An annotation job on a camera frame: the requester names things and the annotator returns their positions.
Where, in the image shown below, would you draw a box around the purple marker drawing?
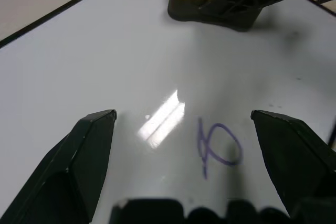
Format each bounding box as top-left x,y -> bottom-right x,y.
196,116 -> 244,180

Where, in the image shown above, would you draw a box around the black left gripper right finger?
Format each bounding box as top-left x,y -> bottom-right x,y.
250,110 -> 336,224

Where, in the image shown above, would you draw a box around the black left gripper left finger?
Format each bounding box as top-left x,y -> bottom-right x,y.
0,109 -> 118,224

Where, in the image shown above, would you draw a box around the whiteboard with black frame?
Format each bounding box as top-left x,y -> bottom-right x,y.
0,0 -> 336,224

